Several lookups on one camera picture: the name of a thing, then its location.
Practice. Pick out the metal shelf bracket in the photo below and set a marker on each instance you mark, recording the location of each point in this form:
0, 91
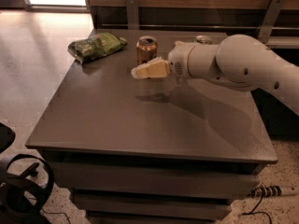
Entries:
132, 14
270, 16

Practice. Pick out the black office chair base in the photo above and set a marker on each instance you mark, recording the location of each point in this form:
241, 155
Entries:
22, 200

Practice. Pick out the grey drawer cabinet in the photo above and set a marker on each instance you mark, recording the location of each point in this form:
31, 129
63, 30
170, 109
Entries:
154, 151

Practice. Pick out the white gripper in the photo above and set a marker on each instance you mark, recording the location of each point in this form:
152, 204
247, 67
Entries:
177, 60

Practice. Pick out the white green soda can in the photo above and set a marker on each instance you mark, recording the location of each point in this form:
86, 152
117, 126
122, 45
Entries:
203, 39

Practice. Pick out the wooden wall counter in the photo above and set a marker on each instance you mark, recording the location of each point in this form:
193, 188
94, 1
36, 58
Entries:
228, 16

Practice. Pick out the green chip bag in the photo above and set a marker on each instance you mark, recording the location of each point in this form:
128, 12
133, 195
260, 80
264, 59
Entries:
96, 47

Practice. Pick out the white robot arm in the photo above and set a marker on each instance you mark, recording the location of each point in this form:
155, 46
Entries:
239, 62

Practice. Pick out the left metal shelf bracket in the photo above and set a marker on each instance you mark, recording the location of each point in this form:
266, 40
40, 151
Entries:
132, 14

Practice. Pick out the orange soda can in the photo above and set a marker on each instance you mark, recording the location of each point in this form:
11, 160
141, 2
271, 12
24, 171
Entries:
146, 48

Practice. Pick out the right metal shelf bracket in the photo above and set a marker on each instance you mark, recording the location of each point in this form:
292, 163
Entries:
270, 16

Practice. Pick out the white power strip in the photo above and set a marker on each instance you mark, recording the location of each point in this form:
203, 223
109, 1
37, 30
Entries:
274, 191

